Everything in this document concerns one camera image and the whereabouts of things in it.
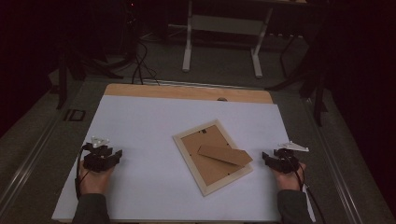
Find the metal floor rail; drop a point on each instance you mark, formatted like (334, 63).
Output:
(339, 161)
(28, 168)

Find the person's left hand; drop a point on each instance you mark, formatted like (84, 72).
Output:
(93, 183)

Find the white table cover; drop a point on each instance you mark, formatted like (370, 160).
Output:
(146, 130)

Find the black metal stand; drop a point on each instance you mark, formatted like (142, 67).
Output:
(319, 93)
(63, 77)

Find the wooden picture frame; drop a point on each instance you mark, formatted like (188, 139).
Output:
(211, 168)

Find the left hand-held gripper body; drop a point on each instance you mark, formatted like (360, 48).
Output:
(95, 160)

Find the person's right hand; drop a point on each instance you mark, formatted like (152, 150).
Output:
(288, 182)

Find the white metal desk frame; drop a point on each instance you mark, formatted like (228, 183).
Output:
(224, 26)

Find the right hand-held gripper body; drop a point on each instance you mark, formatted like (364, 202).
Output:
(286, 163)

